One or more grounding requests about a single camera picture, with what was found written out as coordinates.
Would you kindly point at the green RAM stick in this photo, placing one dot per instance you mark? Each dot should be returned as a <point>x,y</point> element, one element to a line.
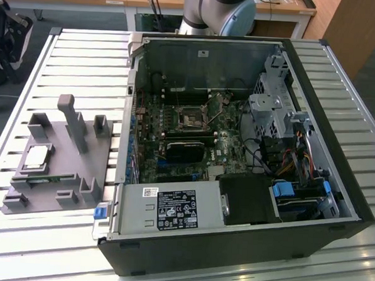
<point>187,135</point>
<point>55,179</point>

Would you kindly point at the graphics card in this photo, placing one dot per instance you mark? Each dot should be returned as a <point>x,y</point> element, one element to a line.
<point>183,153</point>

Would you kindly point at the silver chipset heatsink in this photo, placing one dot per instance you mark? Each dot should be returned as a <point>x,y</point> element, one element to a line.
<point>215,173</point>

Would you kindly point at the hard disk in blue carrier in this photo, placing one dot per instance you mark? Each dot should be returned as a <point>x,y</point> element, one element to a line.
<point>282,189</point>

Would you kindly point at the black PC case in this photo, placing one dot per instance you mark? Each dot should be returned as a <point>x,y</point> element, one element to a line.
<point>200,257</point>

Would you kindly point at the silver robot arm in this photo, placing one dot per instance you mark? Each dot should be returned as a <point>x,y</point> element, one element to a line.
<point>197,9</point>

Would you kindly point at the CPU socket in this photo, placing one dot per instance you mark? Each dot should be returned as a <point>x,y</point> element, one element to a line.
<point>192,117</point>

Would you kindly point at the grey parts rack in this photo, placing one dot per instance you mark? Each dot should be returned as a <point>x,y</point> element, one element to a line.
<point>64,159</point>

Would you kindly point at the white case sticker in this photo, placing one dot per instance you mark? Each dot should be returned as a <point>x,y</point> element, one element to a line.
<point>203,54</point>

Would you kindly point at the blue case latch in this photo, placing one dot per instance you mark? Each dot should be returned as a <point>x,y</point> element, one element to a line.
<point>99,212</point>

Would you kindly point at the green motherboard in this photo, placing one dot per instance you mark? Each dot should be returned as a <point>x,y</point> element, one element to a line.
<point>231,143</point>

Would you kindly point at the grey power supply unit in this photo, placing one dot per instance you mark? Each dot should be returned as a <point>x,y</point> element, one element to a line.
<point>133,213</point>

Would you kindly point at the wooden cabinet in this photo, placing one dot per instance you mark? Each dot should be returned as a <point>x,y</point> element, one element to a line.
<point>353,29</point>

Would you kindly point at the silver CPU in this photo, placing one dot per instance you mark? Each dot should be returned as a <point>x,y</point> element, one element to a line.
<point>35,157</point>

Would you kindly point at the black plastic shroud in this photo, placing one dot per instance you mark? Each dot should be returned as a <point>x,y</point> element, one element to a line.
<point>250,197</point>

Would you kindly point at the metal disk bay cage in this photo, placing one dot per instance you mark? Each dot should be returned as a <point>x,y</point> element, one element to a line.
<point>271,104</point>

